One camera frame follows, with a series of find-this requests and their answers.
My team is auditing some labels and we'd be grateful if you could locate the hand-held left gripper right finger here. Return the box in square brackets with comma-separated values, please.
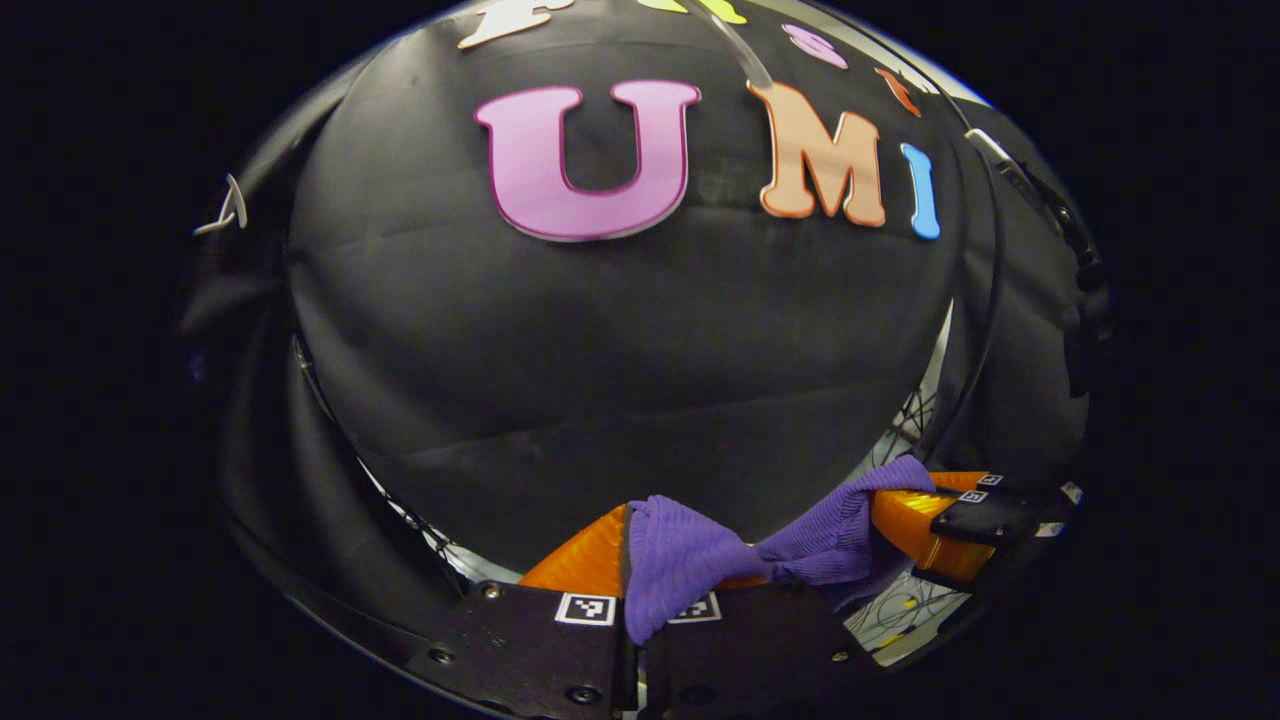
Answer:
[640, 575, 881, 720]

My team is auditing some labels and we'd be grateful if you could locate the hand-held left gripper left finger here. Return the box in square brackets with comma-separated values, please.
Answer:
[405, 503, 638, 720]

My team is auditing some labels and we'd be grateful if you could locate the black tripod stand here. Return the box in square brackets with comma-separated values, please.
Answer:
[865, 390, 941, 471]

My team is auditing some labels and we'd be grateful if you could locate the purple corduroy jacket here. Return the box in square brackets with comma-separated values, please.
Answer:
[625, 455, 938, 646]

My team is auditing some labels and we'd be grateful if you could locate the plain white clothes hanger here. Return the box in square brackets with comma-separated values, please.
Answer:
[192, 173, 249, 238]

